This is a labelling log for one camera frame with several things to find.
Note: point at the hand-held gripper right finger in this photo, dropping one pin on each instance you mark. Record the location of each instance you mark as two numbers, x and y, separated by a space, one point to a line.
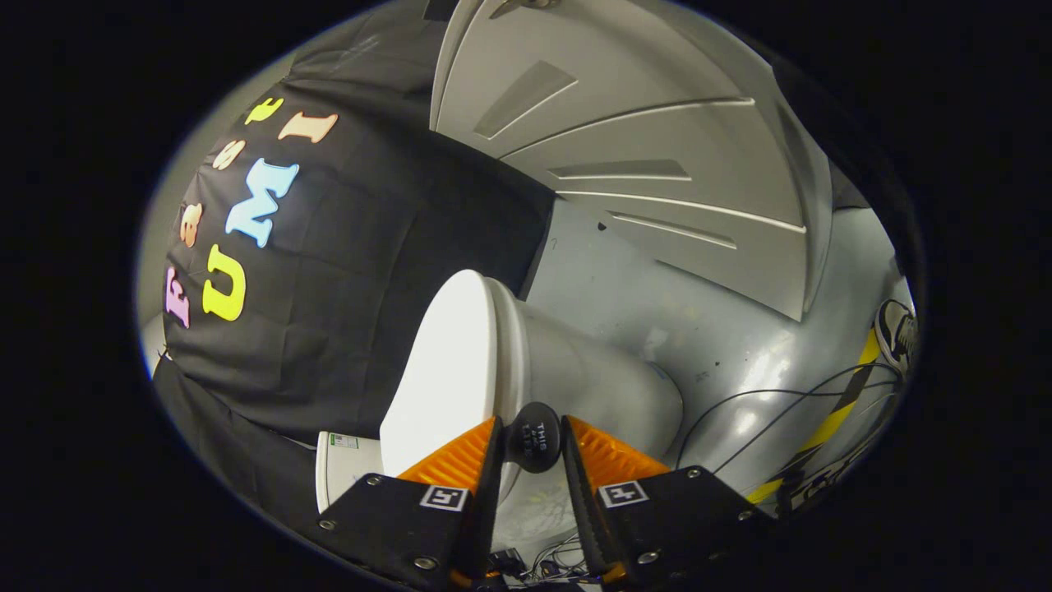
579 510

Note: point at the black backdrop cloth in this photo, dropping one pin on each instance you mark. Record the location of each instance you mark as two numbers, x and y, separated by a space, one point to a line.
345 288

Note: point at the black white sneaker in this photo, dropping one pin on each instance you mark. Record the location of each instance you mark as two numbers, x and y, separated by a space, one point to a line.
896 333

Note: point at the white toilet lid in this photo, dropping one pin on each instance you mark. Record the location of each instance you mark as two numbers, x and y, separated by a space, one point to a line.
444 370

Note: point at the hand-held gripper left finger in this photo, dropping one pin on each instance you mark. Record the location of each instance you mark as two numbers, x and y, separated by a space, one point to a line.
486 510

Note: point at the black round lid knob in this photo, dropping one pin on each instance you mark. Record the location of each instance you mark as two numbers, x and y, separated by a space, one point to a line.
532 436

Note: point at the yellow black floor tape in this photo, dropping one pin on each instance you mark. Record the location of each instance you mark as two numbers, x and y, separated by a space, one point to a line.
830 423

